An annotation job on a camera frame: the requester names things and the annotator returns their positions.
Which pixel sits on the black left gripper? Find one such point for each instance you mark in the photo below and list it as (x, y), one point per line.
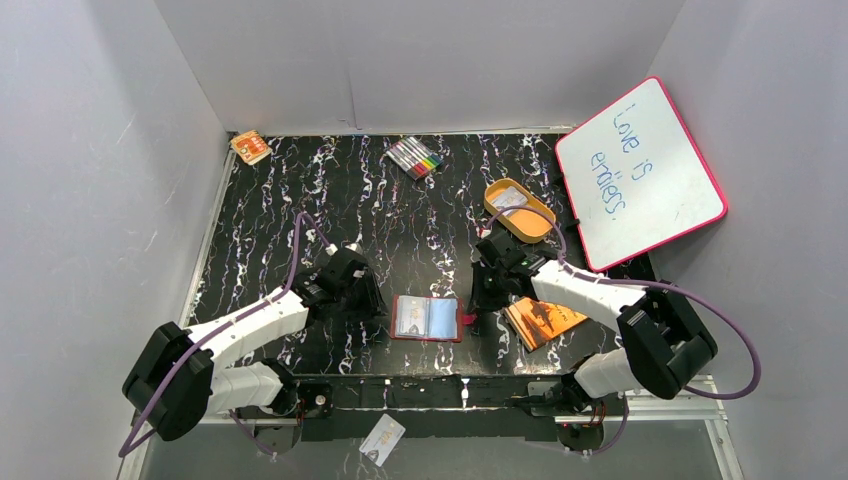
(365, 291)

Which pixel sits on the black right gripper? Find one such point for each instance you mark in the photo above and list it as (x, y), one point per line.
(479, 301)

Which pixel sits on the red leather card holder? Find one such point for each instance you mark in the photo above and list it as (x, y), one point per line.
(439, 319)

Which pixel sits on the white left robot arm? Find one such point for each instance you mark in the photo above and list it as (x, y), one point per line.
(185, 374)

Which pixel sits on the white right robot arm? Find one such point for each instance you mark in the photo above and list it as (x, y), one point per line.
(664, 342)

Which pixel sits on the white credit card in tray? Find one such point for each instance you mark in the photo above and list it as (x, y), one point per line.
(509, 197)

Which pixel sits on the small orange card box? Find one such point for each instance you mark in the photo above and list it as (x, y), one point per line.
(250, 147)

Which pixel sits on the orange book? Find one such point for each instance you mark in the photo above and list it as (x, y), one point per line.
(538, 323)

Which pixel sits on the yellow oval tray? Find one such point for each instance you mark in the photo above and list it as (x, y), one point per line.
(530, 222)

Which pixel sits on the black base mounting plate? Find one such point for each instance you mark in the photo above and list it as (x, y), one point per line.
(536, 408)

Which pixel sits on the pack of coloured markers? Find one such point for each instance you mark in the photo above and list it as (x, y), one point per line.
(414, 158)

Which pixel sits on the pink framed whiteboard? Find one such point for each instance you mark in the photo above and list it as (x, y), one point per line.
(635, 178)

